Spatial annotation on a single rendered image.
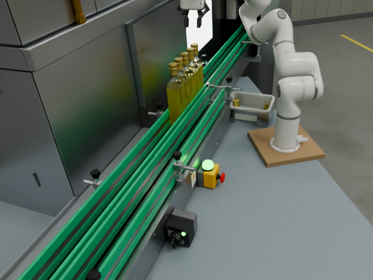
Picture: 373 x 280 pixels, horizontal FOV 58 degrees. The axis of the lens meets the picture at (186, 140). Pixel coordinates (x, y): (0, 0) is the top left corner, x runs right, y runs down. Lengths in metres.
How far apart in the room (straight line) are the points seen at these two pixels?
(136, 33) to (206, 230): 0.75
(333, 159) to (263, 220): 1.67
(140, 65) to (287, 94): 0.58
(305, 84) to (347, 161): 1.53
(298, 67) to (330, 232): 0.62
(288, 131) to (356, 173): 1.36
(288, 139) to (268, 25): 0.47
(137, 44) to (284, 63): 0.57
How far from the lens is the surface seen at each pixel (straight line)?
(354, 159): 2.87
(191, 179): 1.25
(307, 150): 1.52
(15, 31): 0.95
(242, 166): 1.43
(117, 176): 1.15
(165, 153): 1.23
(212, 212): 1.24
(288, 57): 1.42
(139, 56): 1.35
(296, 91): 1.35
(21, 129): 1.14
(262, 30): 1.49
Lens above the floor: 1.65
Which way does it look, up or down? 34 degrees down
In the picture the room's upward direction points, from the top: 5 degrees counter-clockwise
